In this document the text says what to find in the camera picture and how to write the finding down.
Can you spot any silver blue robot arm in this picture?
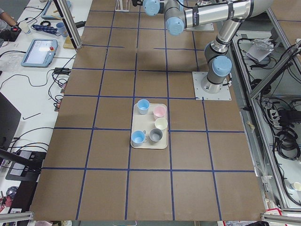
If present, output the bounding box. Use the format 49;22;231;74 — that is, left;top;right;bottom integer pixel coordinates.
132;0;273;94

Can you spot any pink plastic cup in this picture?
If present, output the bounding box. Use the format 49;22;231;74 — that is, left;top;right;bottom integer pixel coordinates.
153;105;166;119

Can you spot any light blue cup near pink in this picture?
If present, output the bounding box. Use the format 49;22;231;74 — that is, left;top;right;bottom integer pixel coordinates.
137;99;150;115

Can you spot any cream plastic cup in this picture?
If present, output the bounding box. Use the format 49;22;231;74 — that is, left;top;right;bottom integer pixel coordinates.
155;117;168;130

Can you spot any grey plastic cup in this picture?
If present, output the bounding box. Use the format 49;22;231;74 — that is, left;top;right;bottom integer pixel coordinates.
149;128;163;142

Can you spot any light blue cup far right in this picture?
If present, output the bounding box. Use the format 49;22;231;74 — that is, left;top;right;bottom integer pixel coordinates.
131;130;145;147

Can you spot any blue cup on desk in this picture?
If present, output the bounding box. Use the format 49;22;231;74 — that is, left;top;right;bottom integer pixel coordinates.
56;22;68;38

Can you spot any cream serving tray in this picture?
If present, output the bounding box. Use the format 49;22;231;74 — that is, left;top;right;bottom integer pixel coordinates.
132;104;169;149

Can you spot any wooden mug tree stand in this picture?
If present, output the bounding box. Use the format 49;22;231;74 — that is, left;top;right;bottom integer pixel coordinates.
60;18;77;49

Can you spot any black power adapter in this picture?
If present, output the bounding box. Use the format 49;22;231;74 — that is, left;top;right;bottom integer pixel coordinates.
75;21;86;28

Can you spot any teach pendant near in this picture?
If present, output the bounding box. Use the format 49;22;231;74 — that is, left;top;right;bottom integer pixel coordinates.
21;39;58;68

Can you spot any teach pendant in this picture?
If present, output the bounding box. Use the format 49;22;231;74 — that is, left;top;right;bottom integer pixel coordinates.
21;39;58;68
41;0;61;20

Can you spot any blue plaid folded cloth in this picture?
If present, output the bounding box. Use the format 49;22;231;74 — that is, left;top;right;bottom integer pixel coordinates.
32;24;57;34

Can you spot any teach pendant far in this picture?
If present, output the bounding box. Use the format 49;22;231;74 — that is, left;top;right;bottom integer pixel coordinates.
41;0;61;20

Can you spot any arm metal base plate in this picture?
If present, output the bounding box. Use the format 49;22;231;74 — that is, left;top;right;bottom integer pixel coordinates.
192;72;232;101

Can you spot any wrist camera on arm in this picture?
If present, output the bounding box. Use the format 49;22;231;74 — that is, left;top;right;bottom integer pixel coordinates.
132;0;143;7

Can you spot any aluminium frame post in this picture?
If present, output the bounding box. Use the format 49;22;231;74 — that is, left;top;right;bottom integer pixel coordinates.
54;0;82;50

